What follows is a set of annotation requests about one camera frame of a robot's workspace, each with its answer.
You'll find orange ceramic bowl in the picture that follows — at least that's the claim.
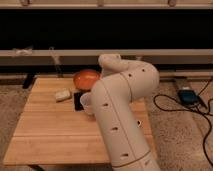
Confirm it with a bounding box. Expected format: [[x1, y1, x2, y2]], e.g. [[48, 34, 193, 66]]
[[73, 69, 100, 91]]

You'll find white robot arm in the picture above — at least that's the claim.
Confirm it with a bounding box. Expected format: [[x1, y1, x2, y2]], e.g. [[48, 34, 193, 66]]
[[91, 54, 161, 171]]

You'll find clear plastic cup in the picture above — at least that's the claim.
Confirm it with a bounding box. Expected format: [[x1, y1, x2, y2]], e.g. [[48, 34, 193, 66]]
[[80, 92, 93, 115]]

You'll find black flat phone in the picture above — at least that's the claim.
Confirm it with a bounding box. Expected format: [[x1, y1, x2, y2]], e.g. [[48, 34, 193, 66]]
[[74, 92, 83, 111]]

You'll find white soap bar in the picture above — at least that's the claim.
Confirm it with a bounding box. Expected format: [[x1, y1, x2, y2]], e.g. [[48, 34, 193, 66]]
[[55, 89, 72, 102]]

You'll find wooden table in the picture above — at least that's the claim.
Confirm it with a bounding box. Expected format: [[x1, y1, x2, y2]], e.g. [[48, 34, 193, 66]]
[[2, 77, 159, 171]]

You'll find blue power adapter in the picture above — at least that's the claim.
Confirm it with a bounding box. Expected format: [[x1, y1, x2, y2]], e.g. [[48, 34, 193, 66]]
[[178, 89, 198, 105]]

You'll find black power cable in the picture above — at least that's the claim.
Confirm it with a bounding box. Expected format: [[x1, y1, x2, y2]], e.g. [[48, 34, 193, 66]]
[[153, 78, 213, 168]]

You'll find wooden bench rail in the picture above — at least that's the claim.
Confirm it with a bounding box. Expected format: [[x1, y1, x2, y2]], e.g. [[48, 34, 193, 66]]
[[0, 49, 213, 66]]

